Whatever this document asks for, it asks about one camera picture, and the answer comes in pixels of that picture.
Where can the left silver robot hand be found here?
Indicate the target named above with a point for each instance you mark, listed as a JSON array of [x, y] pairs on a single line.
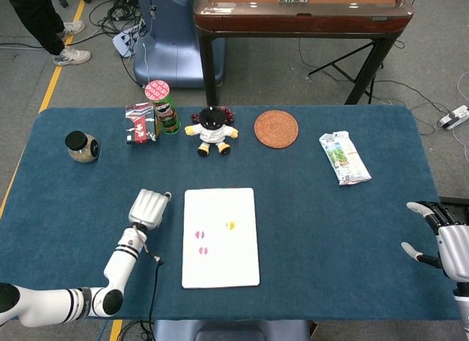
[[148, 209]]

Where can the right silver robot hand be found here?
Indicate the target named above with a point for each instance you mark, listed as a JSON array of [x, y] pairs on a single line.
[[456, 249]]

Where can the pink round magnet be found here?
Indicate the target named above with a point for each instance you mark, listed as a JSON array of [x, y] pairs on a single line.
[[199, 234], [203, 250]]

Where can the orange disc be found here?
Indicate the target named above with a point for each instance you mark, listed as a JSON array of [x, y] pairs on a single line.
[[231, 225]]

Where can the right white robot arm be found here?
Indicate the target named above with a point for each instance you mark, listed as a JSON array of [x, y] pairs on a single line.
[[462, 308]]

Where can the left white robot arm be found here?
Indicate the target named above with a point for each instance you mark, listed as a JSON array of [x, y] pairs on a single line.
[[124, 260]]

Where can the white rectangular board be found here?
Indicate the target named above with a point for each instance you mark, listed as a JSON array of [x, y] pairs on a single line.
[[220, 267]]

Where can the dark patterned gift box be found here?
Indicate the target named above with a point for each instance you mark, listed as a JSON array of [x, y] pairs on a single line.
[[141, 124]]

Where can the glass jar black lid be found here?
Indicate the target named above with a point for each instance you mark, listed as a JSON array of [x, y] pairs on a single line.
[[82, 148]]

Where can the green Pringles can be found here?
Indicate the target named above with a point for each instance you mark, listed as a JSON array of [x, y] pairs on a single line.
[[166, 113]]

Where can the black plush doll white coat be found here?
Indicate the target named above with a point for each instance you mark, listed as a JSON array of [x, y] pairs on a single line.
[[212, 133]]

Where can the blue table cloth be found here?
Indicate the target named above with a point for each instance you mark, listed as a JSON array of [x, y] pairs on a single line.
[[329, 227]]

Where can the white power strip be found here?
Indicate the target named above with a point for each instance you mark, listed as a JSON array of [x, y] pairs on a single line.
[[454, 117], [126, 42]]

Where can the white printed snack bag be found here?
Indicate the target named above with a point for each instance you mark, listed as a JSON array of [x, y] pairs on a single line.
[[344, 159]]

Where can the blue robot body base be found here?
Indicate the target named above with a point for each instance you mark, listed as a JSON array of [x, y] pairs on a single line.
[[231, 330]]

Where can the round woven rattan coaster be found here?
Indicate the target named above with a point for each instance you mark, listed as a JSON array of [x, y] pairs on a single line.
[[276, 129]]

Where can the blue machine base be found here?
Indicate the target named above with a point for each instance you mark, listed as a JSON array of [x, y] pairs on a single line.
[[176, 36]]

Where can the person in black trousers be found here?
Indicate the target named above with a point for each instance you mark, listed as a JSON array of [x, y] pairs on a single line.
[[36, 18]]

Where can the brown mahjong table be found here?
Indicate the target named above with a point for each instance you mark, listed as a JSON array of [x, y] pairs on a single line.
[[300, 22]]

